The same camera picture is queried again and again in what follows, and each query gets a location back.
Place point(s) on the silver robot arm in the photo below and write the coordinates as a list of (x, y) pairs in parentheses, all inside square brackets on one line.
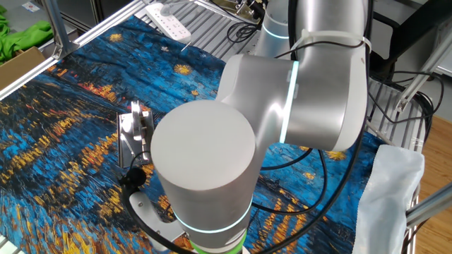
[(300, 106)]

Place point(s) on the thin metal pin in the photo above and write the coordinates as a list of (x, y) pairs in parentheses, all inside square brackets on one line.
[(186, 46)]

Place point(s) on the green striped flat box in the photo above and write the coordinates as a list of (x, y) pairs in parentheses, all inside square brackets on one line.
[(129, 141)]

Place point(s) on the white power strip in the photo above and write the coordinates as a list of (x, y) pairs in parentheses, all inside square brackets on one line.
[(169, 24)]

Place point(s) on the starry night painting tablecloth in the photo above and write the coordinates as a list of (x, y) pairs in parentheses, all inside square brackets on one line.
[(70, 158)]

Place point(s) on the white fabric sheet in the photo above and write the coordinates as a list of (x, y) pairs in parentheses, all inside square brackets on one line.
[(385, 197)]

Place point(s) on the black office chair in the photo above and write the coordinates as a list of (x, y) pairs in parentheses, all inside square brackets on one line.
[(416, 35)]

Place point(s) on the green cloth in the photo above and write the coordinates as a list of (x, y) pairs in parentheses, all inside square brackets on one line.
[(28, 39)]

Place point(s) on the brown cardboard box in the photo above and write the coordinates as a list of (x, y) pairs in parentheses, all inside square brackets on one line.
[(17, 67)]

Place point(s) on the white card red mark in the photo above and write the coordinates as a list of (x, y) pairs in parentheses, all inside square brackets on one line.
[(31, 6)]

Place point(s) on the silver camera mount bracket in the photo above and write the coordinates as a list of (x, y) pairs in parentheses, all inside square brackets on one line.
[(152, 218)]

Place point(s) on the aluminium table edge rail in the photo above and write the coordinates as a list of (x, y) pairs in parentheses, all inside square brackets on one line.
[(106, 27)]

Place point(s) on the aluminium frame bar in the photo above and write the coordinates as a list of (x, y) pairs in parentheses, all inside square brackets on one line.
[(431, 206), (58, 24), (423, 70)]

